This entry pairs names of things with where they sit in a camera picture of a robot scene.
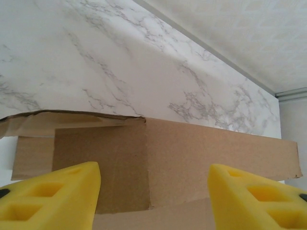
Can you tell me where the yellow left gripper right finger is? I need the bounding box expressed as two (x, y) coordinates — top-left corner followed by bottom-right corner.
(207, 163), (307, 230)

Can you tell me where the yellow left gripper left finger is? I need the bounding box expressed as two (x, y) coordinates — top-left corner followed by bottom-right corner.
(0, 161), (101, 230)

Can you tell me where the brown cardboard box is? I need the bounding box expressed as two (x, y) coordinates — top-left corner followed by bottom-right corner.
(0, 109), (302, 230)

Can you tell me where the aluminium frame post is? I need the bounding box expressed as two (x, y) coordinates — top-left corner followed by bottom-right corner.
(275, 87), (307, 103)

